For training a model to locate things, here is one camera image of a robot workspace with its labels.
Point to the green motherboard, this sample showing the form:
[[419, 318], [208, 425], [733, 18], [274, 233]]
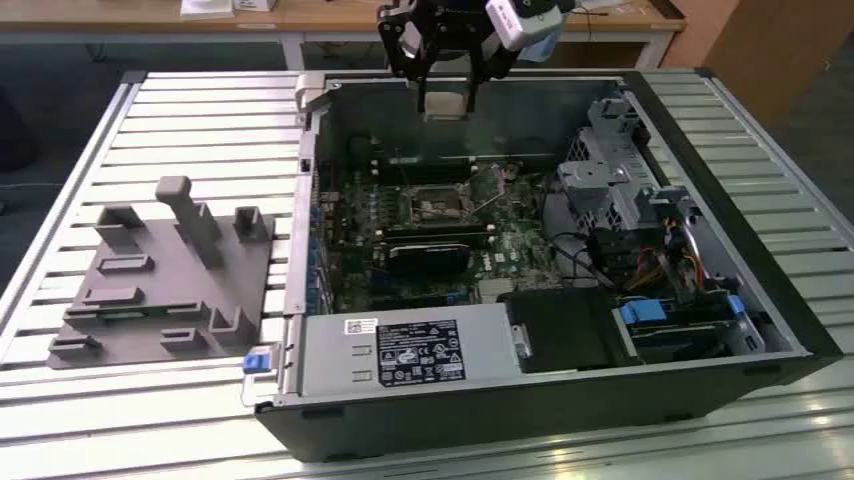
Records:
[[513, 240]]

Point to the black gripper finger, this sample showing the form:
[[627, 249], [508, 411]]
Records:
[[489, 62], [403, 50]]

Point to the wooden desk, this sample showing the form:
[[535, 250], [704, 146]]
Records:
[[133, 22]]

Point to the small silver heatsink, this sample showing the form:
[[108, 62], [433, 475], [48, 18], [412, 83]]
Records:
[[496, 289]]

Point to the hard disk in blue carrier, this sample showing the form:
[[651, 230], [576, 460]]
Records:
[[641, 312]]

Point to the black RAM slot bank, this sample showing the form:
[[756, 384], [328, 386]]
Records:
[[433, 235], [433, 170]]

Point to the grey metal drive cage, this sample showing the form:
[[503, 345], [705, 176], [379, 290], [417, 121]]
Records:
[[600, 195]]

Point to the black open PC case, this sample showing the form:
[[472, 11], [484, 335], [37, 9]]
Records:
[[467, 425]]

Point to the green RAM stick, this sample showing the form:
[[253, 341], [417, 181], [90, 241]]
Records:
[[133, 313]]

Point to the black plastic air shroud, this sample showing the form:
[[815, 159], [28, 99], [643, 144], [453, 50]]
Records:
[[567, 325]]

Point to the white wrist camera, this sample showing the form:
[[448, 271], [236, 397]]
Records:
[[516, 20]]

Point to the small blue bay latch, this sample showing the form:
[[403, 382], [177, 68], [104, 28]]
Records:
[[733, 306]]

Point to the grey parts rack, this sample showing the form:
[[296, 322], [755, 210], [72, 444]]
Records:
[[166, 280]]

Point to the small white box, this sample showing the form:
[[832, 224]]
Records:
[[254, 4]]

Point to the blue and silver case latch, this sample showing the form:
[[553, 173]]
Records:
[[258, 359]]

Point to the pale blue teach pendant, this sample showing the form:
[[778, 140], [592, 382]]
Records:
[[540, 50]]

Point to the wooden cabinet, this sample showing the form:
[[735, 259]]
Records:
[[774, 55]]

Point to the CPU socket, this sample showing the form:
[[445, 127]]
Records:
[[440, 205]]

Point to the silver square CPU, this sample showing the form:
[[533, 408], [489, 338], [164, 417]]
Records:
[[445, 105]]

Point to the silver power supply unit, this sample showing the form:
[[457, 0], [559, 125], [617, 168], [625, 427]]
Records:
[[320, 350]]

